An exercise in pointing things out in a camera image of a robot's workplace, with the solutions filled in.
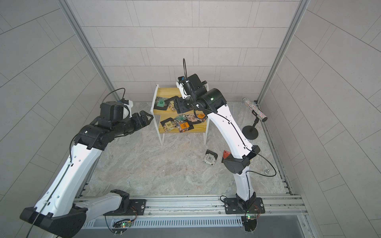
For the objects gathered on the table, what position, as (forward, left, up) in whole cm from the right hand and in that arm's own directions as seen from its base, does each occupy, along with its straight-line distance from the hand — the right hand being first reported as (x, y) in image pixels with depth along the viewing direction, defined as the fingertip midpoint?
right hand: (179, 103), depth 69 cm
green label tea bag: (+4, +10, -3) cm, 11 cm away
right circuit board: (-44, -29, -37) cm, 65 cm away
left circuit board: (-42, +29, -32) cm, 60 cm away
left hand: (-5, +13, -3) cm, 14 cm away
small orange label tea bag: (+5, -7, -19) cm, 21 cm away
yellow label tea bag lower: (+2, +9, -19) cm, 21 cm away
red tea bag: (-10, -24, -35) cm, 44 cm away
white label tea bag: (-12, -14, -34) cm, 39 cm away
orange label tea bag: (0, 0, -19) cm, 19 cm away
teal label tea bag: (+6, +2, -18) cm, 20 cm away
